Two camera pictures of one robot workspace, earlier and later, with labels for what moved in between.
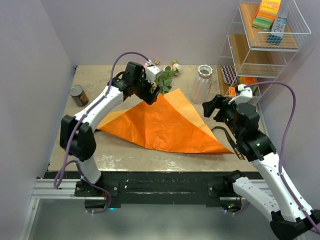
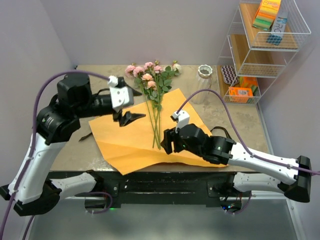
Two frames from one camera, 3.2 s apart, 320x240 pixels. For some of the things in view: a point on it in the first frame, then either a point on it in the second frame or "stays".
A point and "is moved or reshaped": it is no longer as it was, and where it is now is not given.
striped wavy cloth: x=229 y=74 stays
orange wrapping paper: x=170 y=122 is moved or reshaped
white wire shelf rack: x=264 y=35 stays
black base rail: x=157 y=187 stays
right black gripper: x=210 y=106 → x=166 y=142
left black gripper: x=147 y=96 → x=127 y=118
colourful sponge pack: x=266 y=14 stays
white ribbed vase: x=200 y=90 stays
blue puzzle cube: x=274 y=39 stays
